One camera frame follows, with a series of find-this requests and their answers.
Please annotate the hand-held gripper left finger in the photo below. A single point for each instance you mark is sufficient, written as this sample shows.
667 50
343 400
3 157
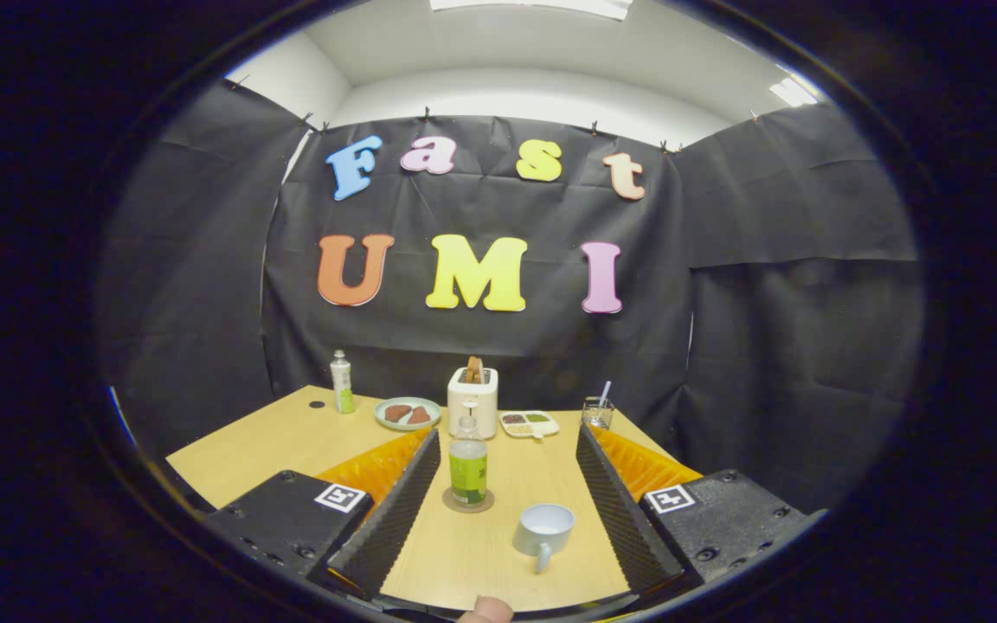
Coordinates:
390 519

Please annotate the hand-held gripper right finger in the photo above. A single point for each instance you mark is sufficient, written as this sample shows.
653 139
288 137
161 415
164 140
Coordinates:
624 510

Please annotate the white cup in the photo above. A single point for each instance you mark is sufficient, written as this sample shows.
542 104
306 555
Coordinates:
542 532

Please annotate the green label juice bottle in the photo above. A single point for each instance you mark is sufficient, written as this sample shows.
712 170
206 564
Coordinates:
468 476

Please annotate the brown round coaster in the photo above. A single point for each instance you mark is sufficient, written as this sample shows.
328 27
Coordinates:
488 502

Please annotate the small white green bottle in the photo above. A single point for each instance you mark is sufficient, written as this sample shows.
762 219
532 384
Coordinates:
342 385

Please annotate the pale green plate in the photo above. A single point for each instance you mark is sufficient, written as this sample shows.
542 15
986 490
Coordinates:
408 427

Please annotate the clear glass holder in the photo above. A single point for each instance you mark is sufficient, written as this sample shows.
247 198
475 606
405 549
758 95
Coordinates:
597 417

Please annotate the brown meat piece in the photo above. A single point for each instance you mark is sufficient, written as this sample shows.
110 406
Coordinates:
396 413
420 416

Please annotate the wooden table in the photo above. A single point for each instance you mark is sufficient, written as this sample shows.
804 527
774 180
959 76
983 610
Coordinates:
520 476

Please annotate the white straw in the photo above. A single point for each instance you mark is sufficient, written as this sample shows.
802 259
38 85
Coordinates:
605 391

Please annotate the white divided condiment tray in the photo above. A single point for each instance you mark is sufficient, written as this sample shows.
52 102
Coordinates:
530 424

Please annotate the white toaster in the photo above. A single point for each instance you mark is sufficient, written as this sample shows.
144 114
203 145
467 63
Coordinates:
481 402

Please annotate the brown toast slice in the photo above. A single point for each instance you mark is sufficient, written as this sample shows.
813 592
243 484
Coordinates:
473 370

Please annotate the black backdrop cloth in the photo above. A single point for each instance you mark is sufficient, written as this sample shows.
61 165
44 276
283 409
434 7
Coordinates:
498 346

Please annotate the small ceiling light panel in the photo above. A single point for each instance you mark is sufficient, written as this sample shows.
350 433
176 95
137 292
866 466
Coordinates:
793 92

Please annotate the large ceiling light panel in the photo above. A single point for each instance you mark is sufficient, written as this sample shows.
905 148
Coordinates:
533 7

